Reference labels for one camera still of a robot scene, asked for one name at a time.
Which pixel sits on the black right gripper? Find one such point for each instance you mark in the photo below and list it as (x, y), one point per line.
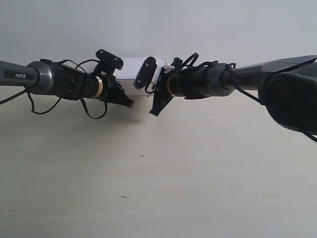
(161, 96)

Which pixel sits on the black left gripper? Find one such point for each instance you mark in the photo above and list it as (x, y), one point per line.
(114, 93)

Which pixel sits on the white lidded plastic container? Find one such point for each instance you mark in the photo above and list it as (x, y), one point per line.
(126, 76)

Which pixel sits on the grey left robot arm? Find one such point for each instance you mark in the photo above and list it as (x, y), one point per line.
(46, 77)

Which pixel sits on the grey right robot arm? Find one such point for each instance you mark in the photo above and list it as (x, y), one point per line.
(287, 88)

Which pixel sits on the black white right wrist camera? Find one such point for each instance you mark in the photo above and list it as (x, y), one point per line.
(147, 71)

